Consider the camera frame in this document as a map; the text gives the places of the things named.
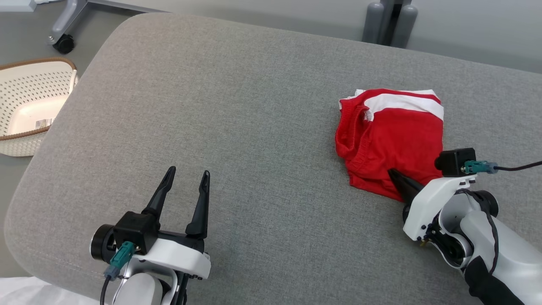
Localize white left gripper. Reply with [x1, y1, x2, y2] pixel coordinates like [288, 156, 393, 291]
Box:
[90, 166, 211, 280]

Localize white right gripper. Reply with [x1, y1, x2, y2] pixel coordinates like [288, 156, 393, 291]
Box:
[388, 168, 500, 242]

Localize red white sports garment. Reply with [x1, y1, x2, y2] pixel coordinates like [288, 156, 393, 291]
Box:
[335, 88, 445, 202]

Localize grey fabric sofa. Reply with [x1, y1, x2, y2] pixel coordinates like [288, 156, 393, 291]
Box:
[4, 12, 542, 305]

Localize white crinkled sheet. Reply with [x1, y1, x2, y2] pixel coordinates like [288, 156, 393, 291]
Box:
[0, 276, 102, 305]

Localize cream perforated laundry basket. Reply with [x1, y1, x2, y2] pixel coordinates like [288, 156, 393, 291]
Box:
[0, 57, 79, 158]

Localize white power strip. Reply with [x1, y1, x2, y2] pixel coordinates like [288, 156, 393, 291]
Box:
[0, 0, 38, 12]

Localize right camera cable teal plug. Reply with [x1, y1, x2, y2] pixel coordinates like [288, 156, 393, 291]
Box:
[464, 160, 542, 175]

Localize camera cable teal plug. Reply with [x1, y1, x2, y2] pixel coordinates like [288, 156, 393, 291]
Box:
[100, 241, 137, 305]
[464, 160, 542, 175]

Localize left camera cable teal plug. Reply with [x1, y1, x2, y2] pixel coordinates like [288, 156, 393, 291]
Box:
[100, 241, 137, 305]

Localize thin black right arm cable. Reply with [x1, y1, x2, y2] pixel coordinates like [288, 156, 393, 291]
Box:
[455, 189, 501, 276]

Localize grey partition post twin feet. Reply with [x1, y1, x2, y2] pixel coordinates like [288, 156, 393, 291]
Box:
[362, 0, 419, 48]

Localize grey partition frame with caster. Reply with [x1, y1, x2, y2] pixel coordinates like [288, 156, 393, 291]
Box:
[47, 0, 166, 55]

